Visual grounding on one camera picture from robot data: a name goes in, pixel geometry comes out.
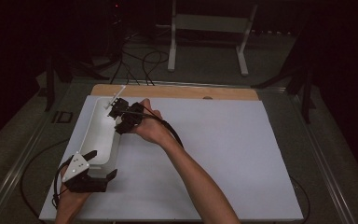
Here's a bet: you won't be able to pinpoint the white table mat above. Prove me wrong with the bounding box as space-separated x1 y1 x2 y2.
39 94 304 222

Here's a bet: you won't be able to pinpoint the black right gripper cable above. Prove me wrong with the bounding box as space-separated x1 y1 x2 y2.
127 105 311 224

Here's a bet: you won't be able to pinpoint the long white plastic tray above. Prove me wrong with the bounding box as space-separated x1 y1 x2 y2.
79 96 124 179

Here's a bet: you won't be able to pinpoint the person's right hand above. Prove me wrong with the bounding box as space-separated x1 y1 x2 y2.
133 98 172 147

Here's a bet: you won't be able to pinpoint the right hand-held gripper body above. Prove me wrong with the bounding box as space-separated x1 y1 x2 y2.
103 85 145 129

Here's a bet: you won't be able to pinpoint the person's left hand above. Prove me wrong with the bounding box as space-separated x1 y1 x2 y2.
55 183 91 215

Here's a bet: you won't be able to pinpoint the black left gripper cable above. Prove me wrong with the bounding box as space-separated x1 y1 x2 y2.
20 139 73 218

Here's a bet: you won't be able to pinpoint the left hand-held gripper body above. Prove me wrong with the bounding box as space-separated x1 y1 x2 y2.
62 151 110 194

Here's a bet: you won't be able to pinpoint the black floor cables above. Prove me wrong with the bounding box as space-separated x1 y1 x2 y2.
110 31 171 87

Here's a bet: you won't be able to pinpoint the black tripod stand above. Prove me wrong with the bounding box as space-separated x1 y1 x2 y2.
44 55 110 113
251 60 317 124

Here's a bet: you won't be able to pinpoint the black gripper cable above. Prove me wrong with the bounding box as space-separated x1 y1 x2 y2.
127 105 311 224
20 139 73 218

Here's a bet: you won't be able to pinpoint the white metal stand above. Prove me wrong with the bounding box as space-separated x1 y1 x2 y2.
167 0 259 77

